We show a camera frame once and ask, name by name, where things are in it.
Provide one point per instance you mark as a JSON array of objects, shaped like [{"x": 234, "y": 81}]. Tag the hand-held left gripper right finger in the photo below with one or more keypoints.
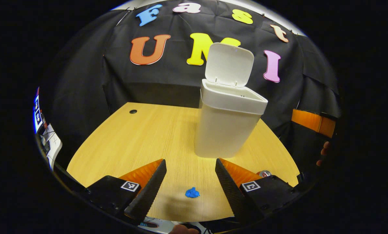
[{"x": 231, "y": 191}]

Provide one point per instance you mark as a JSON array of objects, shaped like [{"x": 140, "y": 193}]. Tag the blue paper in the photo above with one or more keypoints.
[{"x": 192, "y": 193}]

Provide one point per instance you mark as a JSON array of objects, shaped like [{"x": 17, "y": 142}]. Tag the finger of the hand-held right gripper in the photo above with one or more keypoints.
[{"x": 311, "y": 121}]

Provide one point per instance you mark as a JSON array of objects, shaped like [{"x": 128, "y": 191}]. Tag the white side desk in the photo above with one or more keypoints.
[{"x": 52, "y": 146}]

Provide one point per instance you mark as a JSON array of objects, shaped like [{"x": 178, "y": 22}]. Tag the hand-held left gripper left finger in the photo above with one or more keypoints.
[{"x": 148, "y": 191}]

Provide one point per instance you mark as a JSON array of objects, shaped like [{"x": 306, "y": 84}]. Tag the computer monitor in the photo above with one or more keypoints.
[{"x": 36, "y": 112}]

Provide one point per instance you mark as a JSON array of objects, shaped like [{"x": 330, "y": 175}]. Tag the white desktop garbage bin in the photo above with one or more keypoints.
[{"x": 223, "y": 130}]

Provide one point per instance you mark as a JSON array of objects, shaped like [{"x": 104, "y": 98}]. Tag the red pop can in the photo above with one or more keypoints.
[{"x": 265, "y": 174}]

